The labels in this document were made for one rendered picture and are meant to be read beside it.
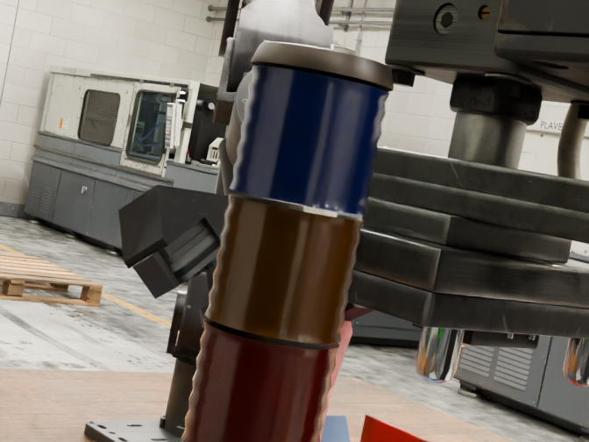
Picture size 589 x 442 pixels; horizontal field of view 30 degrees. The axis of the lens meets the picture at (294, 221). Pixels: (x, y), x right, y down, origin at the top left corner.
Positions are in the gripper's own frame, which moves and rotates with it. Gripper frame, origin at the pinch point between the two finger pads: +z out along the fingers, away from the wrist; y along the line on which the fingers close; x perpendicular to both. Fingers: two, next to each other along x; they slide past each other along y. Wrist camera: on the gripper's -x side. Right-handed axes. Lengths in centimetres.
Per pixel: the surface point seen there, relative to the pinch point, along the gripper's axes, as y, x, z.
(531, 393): -317, 463, -81
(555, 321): 19.0, 0.7, -1.4
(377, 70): 33.4, -26.1, -2.7
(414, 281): 18.5, -8.9, -3.0
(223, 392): 27.8, -28.1, 4.5
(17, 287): -538, 273, -201
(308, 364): 29.5, -26.5, 4.1
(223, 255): 28.7, -28.2, 1.0
